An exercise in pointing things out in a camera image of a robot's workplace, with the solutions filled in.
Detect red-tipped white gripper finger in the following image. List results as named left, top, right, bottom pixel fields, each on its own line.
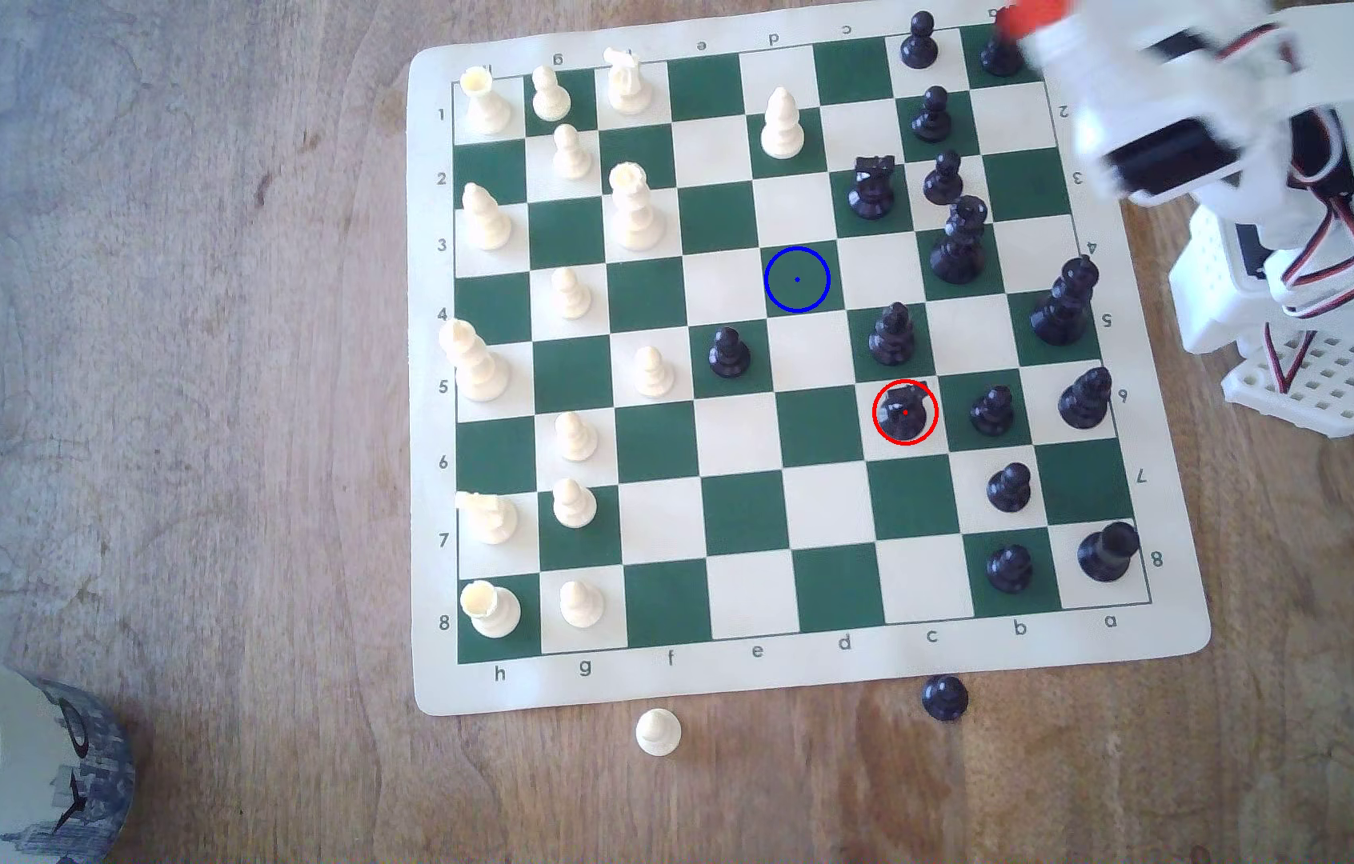
left=992, top=6, right=1096, bottom=136
left=1019, top=0, right=1159, bottom=86

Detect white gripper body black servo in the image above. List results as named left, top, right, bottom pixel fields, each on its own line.
left=1079, top=12, right=1291, bottom=206

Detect black chess queen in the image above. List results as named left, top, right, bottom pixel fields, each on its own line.
left=930, top=194, right=991, bottom=286

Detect white chess bishop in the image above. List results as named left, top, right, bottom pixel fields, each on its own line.
left=461, top=182, right=514, bottom=252
left=759, top=86, right=808, bottom=161

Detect white chess knight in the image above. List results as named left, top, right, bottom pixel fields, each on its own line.
left=603, top=46, right=655, bottom=117
left=455, top=490, right=520, bottom=546

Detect black chess rook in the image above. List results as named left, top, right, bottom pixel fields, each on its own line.
left=1076, top=521, right=1142, bottom=585

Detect green and cream chess mat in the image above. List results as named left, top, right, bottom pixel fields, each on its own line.
left=407, top=0, right=1212, bottom=719

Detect white chess rook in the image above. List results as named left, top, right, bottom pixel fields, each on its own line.
left=459, top=579, right=523, bottom=640
left=457, top=66, right=514, bottom=137

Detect white chess queen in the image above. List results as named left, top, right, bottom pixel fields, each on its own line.
left=438, top=317, right=511, bottom=403

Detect cream mug with skyline print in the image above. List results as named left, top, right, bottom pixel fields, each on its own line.
left=0, top=642, right=138, bottom=864

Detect red white black servo wires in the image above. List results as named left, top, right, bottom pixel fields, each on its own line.
left=1263, top=322, right=1323, bottom=394
left=1263, top=180, right=1354, bottom=319

